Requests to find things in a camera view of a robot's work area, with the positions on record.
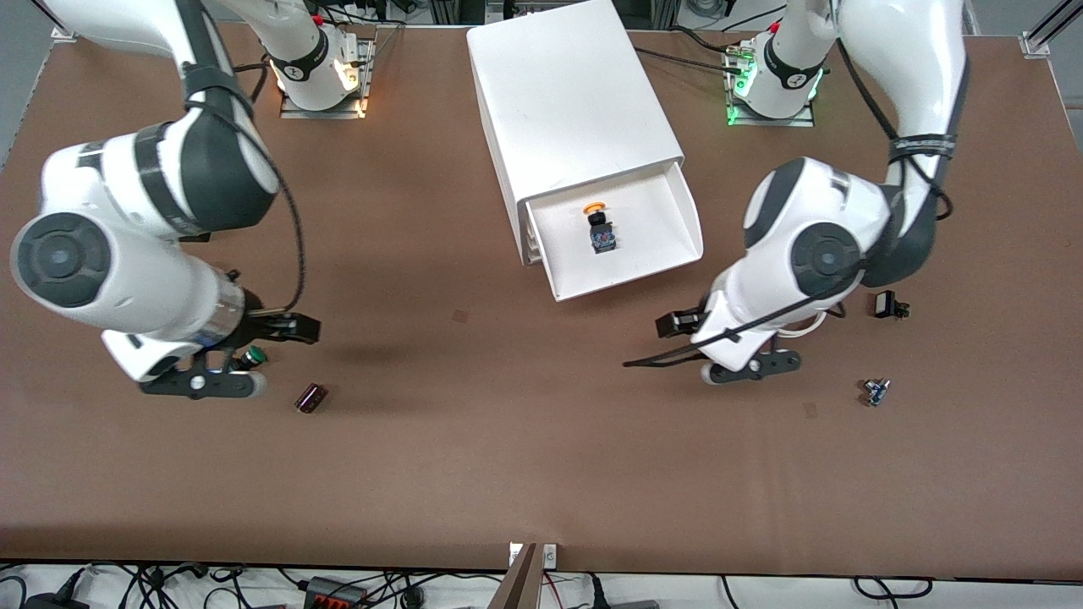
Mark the yellow push button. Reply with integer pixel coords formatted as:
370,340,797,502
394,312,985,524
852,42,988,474
584,200,618,255

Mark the white curved plastic piece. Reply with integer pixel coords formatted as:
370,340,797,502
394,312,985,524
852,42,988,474
774,311,834,339

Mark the black orange power strip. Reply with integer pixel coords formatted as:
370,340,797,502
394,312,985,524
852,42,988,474
305,577,366,609

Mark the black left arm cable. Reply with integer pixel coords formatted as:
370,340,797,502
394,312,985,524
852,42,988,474
624,34,954,369

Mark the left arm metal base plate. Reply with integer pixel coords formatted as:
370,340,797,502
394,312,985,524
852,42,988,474
726,42,816,128

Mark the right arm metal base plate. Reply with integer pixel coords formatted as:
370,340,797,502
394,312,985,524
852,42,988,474
279,34,375,119

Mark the black cable on table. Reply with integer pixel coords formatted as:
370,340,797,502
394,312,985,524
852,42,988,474
635,47,745,79

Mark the brown post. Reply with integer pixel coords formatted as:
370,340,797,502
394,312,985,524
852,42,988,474
488,543,540,609

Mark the black looped cable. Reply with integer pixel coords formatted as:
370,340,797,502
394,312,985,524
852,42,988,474
853,577,934,601

